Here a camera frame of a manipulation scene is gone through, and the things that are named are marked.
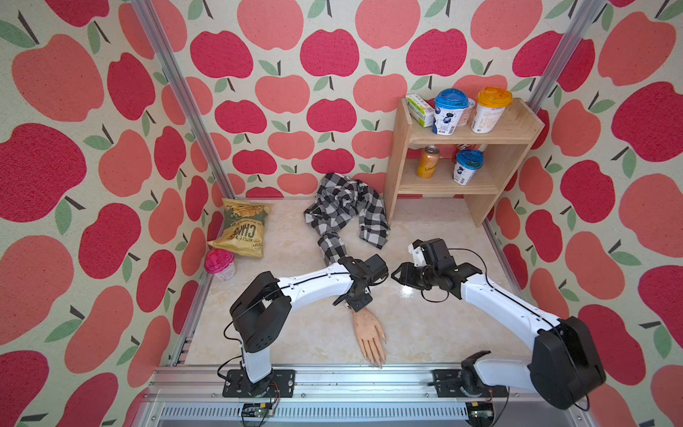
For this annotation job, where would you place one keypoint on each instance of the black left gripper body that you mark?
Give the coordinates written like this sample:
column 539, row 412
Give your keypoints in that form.
column 361, row 301

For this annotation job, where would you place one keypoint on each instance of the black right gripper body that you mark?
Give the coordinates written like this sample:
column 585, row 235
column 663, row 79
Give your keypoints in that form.
column 417, row 277

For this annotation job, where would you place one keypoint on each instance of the beige mannequin hand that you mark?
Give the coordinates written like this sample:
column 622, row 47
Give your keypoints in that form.
column 370, row 336

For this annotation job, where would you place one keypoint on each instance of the black white plaid shirt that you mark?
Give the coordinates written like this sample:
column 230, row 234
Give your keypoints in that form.
column 340, row 199

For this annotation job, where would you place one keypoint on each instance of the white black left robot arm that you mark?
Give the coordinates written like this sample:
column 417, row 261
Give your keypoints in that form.
column 261, row 311

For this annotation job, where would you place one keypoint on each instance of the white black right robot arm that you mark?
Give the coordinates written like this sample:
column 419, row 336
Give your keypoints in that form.
column 563, row 366

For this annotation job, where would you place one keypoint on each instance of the orange soda can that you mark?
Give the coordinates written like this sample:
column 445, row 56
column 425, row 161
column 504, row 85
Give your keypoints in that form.
column 428, row 162

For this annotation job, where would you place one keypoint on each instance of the blue lidded yogurt cup lower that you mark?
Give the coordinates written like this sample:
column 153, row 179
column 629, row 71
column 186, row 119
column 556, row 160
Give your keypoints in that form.
column 467, row 163

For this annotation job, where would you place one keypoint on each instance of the blue lidded yogurt cup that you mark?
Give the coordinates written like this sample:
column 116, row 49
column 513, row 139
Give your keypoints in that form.
column 467, row 163
column 450, row 104

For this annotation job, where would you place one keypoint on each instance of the yellow green chips bag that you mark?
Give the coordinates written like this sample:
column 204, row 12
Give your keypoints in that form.
column 243, row 228

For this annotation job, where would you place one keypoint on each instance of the pink lidded plastic cup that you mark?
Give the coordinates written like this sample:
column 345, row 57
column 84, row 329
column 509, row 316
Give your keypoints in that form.
column 221, row 264

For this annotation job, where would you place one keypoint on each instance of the small white cup behind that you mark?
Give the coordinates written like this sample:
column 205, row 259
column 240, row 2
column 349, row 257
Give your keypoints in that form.
column 467, row 113

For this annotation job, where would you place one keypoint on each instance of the green white small carton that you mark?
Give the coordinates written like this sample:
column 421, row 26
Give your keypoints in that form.
column 420, row 110

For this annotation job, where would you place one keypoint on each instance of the blue lidded yogurt cup top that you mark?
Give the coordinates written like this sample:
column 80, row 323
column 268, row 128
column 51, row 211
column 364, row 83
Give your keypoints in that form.
column 450, row 104

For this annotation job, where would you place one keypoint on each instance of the orange lidded white cup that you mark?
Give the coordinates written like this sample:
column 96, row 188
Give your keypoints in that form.
column 491, row 102

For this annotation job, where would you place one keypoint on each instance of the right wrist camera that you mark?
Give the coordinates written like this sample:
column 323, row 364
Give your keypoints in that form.
column 433, row 253

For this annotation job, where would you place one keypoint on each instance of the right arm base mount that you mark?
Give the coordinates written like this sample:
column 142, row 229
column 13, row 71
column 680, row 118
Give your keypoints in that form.
column 464, row 382

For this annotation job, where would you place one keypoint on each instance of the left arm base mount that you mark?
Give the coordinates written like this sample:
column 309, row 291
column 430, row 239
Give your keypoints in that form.
column 279, row 383

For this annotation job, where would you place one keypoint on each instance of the aluminium front rail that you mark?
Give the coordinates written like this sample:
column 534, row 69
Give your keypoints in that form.
column 343, row 395

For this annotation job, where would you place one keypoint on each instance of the right aluminium corner post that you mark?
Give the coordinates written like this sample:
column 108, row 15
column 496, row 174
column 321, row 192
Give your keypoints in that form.
column 582, row 15

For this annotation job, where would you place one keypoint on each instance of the aluminium corner post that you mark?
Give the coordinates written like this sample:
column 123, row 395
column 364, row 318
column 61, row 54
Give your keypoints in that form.
column 582, row 15
column 160, row 43

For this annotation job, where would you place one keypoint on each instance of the left aluminium corner post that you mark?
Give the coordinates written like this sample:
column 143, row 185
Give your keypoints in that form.
column 160, row 43

